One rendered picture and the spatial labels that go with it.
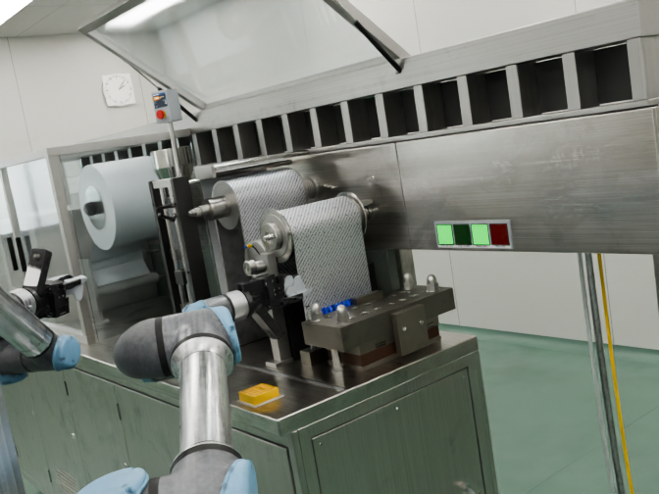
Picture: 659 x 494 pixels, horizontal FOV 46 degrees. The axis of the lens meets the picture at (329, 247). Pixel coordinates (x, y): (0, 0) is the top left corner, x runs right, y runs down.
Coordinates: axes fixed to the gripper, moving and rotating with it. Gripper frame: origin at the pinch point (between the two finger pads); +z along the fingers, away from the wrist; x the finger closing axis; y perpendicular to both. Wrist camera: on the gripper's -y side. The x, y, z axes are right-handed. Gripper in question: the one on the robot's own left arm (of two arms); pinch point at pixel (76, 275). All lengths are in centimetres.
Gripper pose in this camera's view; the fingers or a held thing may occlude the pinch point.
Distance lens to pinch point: 211.1
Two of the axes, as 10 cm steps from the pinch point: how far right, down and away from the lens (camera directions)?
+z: 3.1, -1.8, 9.3
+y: 0.3, 9.8, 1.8
